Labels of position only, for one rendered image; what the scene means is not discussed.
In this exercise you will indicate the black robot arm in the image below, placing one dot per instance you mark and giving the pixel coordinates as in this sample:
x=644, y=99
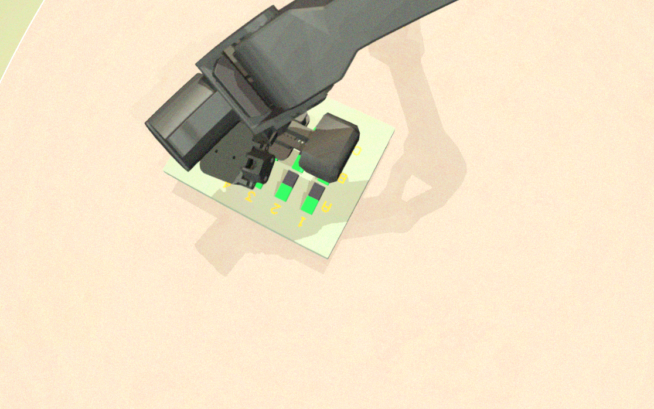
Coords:
x=290, y=58

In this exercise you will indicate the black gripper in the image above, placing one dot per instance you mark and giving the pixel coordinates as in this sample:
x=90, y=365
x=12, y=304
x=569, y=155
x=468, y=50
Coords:
x=328, y=147

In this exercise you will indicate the pale yellow switch panel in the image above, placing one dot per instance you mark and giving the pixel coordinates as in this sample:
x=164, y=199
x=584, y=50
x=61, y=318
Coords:
x=298, y=206

